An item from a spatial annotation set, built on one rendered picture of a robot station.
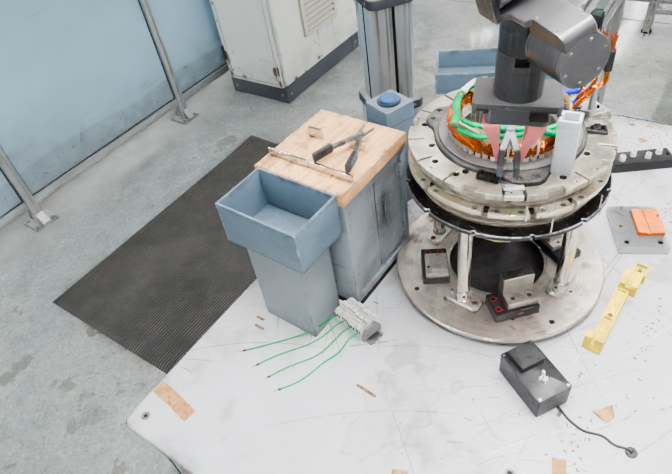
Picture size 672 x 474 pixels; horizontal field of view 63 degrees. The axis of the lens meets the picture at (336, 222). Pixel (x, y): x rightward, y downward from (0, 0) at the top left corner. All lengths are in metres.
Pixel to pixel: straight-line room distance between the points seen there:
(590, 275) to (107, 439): 1.56
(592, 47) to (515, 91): 0.11
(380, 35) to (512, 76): 0.64
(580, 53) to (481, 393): 0.58
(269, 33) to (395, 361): 2.39
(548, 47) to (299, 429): 0.67
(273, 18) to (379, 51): 1.84
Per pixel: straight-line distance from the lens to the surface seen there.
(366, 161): 0.93
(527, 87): 0.68
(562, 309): 1.06
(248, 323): 1.10
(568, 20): 0.59
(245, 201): 0.96
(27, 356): 2.44
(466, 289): 1.01
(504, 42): 0.66
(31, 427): 2.23
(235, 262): 2.33
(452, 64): 1.27
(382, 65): 1.30
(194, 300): 2.26
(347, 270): 1.00
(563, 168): 0.85
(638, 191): 1.37
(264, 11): 3.09
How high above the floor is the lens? 1.62
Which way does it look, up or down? 42 degrees down
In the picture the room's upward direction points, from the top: 10 degrees counter-clockwise
